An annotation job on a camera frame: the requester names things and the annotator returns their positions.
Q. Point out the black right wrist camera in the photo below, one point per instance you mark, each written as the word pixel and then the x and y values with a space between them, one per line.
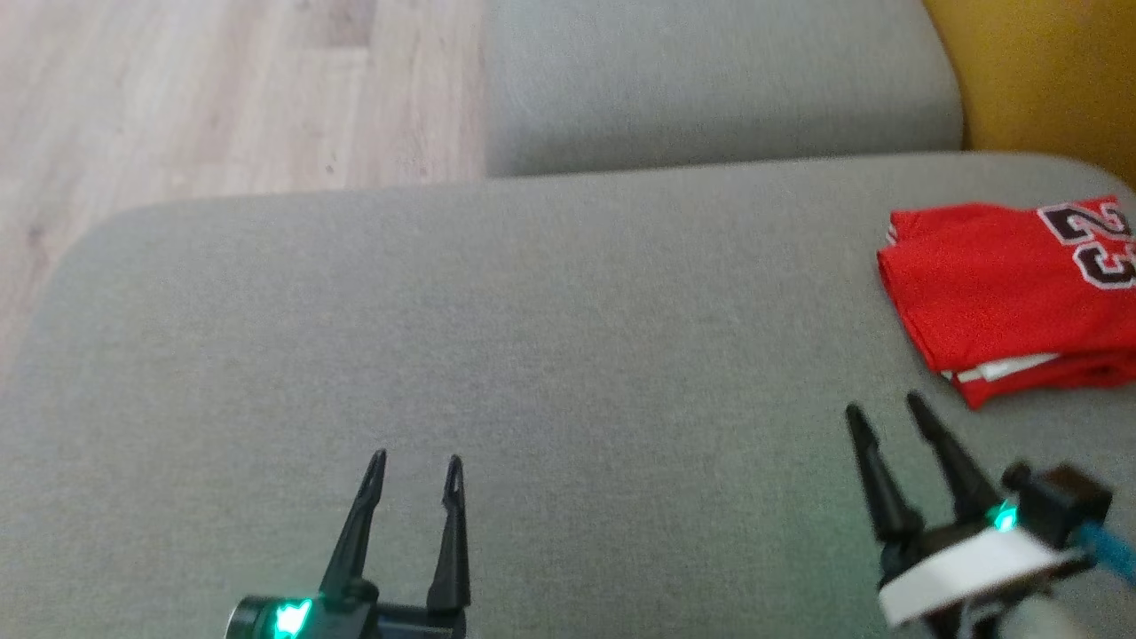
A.
pixel 1061 501

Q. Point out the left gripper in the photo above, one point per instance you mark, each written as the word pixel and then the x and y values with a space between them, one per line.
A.
pixel 355 621

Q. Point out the red and white basketball jersey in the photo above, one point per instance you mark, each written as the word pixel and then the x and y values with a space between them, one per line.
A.
pixel 976 275

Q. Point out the grey sofa seat cushion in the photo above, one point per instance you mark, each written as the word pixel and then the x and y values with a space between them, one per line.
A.
pixel 710 80

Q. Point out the yellow sofa back cushion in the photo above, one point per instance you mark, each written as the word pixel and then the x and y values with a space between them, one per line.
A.
pixel 1047 71

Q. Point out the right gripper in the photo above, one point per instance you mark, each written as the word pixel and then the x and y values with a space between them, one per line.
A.
pixel 958 572

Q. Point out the large grey sofa seat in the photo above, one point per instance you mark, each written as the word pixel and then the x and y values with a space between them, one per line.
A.
pixel 532 355

